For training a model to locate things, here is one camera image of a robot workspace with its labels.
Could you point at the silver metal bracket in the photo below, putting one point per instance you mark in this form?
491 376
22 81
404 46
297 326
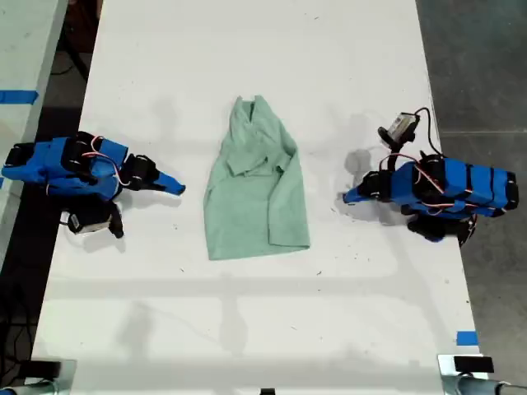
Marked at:
69 372
446 366

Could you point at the pale green T-shirt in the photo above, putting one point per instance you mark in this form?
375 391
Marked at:
247 205

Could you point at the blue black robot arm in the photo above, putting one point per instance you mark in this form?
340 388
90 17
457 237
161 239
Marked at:
45 162
473 185

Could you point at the black white camera box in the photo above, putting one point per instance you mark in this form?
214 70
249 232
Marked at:
402 123
88 224

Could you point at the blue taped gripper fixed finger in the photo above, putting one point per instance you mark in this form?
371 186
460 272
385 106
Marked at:
166 179
356 192

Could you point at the short blue tape piece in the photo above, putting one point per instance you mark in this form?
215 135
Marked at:
467 338

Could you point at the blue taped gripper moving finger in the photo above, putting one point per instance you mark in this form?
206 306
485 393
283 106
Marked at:
166 187
356 199

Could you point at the long blue tape strip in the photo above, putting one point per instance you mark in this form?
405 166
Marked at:
18 96

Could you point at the small black box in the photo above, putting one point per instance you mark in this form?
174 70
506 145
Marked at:
473 364
41 368

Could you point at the white side table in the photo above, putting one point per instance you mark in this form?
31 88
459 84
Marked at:
24 49

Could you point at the black camera stalk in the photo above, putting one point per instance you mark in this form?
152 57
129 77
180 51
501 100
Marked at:
117 222
394 150

